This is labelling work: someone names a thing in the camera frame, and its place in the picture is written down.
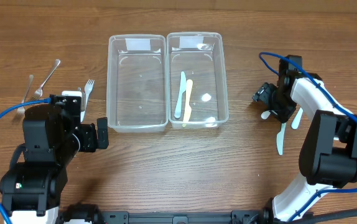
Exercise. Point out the white plastic fork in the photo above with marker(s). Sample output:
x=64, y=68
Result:
x=88, y=89

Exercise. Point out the cream white plastic knife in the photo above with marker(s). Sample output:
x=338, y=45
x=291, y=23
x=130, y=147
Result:
x=265, y=114

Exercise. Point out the mint green plastic knife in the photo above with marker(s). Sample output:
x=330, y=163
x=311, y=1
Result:
x=296, y=121

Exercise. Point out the long silver metal fork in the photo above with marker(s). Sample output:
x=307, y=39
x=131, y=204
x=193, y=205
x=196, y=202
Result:
x=39, y=92

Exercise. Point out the small silver metal fork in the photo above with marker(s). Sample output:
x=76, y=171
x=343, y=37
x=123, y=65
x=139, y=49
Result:
x=21, y=110

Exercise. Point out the right clear plastic container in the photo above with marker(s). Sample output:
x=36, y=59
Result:
x=201, y=56

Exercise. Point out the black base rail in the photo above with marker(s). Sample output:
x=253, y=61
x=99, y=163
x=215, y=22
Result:
x=178, y=217

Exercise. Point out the clear plastic container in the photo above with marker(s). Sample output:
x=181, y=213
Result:
x=136, y=89
x=201, y=56

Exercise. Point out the pale teal plastic knife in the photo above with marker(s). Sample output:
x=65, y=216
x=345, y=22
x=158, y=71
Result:
x=280, y=139

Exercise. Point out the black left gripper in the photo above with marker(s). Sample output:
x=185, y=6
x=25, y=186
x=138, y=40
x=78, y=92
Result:
x=91, y=137

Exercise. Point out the left clear plastic container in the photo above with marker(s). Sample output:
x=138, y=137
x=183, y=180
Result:
x=136, y=89

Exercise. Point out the yellow plastic knife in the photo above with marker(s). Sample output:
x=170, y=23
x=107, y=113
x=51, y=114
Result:
x=188, y=109

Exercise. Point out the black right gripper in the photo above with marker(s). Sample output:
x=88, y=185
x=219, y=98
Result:
x=267, y=95

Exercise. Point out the light blue plastic knife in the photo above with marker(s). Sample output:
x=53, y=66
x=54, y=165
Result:
x=182, y=89

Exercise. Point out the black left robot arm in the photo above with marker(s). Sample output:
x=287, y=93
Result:
x=53, y=134

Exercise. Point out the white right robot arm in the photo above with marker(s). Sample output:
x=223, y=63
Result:
x=328, y=157

